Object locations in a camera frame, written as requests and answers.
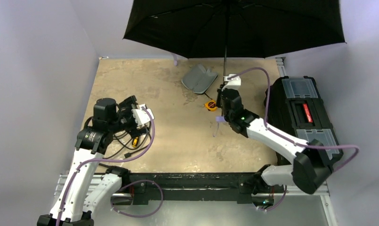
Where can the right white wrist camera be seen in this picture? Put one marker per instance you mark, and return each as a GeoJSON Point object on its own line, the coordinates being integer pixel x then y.
{"type": "Point", "coordinates": [231, 81]}

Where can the aluminium frame rail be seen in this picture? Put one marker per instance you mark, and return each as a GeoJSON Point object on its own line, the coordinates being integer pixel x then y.
{"type": "Point", "coordinates": [97, 178]}

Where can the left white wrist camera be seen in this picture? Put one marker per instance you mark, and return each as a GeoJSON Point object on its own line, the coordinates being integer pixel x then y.
{"type": "Point", "coordinates": [142, 115]}

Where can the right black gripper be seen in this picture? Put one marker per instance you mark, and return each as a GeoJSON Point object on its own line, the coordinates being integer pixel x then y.
{"type": "Point", "coordinates": [225, 92]}

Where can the lilac black folding umbrella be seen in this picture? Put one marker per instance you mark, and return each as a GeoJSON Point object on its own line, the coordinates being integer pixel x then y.
{"type": "Point", "coordinates": [234, 28]}

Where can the yellow tape measure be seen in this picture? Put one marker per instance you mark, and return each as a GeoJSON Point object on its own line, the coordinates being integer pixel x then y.
{"type": "Point", "coordinates": [211, 105]}

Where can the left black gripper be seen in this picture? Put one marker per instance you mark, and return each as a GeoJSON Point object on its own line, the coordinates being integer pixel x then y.
{"type": "Point", "coordinates": [128, 103]}

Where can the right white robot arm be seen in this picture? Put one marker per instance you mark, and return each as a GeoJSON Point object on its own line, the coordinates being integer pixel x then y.
{"type": "Point", "coordinates": [309, 165]}

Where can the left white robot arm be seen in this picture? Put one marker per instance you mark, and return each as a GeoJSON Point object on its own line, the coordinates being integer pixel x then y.
{"type": "Point", "coordinates": [74, 206]}

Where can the yellow black screwdriver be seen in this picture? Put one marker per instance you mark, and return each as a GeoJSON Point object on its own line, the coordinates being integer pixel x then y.
{"type": "Point", "coordinates": [134, 142]}

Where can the black grey umbrella case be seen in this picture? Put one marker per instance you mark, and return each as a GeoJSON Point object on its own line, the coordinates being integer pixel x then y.
{"type": "Point", "coordinates": [199, 79]}

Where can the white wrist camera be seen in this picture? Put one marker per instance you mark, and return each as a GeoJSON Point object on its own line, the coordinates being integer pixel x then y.
{"type": "Point", "coordinates": [142, 115]}
{"type": "Point", "coordinates": [231, 81]}

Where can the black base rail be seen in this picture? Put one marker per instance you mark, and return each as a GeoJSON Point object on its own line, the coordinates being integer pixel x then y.
{"type": "Point", "coordinates": [242, 187]}

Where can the black plastic toolbox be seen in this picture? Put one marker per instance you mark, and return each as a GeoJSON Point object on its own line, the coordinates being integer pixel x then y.
{"type": "Point", "coordinates": [296, 107]}

